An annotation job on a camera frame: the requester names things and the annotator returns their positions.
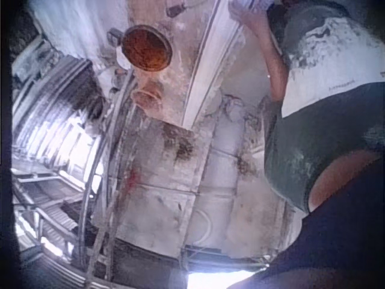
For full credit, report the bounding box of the person's left hand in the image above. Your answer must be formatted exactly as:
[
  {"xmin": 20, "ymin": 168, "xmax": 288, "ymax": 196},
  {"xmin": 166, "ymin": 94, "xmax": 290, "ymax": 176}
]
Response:
[{"xmin": 229, "ymin": 2, "xmax": 273, "ymax": 27}]

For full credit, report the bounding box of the long white board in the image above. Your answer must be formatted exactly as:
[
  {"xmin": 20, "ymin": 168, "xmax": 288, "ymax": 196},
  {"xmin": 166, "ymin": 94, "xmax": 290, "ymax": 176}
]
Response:
[{"xmin": 180, "ymin": 0, "xmax": 251, "ymax": 130}]

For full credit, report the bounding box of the small dark box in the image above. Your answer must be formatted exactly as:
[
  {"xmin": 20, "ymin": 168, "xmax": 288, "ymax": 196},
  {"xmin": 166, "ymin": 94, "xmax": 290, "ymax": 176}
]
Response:
[
  {"xmin": 167, "ymin": 1, "xmax": 186, "ymax": 17},
  {"xmin": 106, "ymin": 27, "xmax": 122, "ymax": 45}
]

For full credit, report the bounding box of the round rust-orange metal pan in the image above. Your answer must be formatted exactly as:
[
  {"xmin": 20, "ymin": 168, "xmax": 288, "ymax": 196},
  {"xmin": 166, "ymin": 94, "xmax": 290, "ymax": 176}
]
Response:
[{"xmin": 120, "ymin": 25, "xmax": 173, "ymax": 71}]

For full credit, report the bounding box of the terracotta clay pot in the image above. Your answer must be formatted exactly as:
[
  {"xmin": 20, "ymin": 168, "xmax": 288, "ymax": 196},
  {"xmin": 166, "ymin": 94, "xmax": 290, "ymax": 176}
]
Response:
[{"xmin": 132, "ymin": 78, "xmax": 165, "ymax": 110}]

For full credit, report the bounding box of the white bucket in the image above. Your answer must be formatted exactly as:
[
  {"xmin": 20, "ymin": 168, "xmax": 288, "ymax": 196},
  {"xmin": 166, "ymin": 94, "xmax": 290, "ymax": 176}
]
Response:
[{"xmin": 114, "ymin": 45, "xmax": 133, "ymax": 69}]

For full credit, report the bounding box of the corrugated metal sheet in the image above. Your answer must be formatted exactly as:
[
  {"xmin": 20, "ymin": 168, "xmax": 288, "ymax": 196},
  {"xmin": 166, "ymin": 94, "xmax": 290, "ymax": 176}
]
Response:
[{"xmin": 11, "ymin": 57, "xmax": 105, "ymax": 171}]

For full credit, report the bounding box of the metal railing frame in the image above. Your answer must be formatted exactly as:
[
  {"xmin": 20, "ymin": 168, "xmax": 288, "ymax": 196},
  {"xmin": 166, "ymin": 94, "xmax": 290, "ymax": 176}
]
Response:
[{"xmin": 11, "ymin": 167, "xmax": 91, "ymax": 266}]

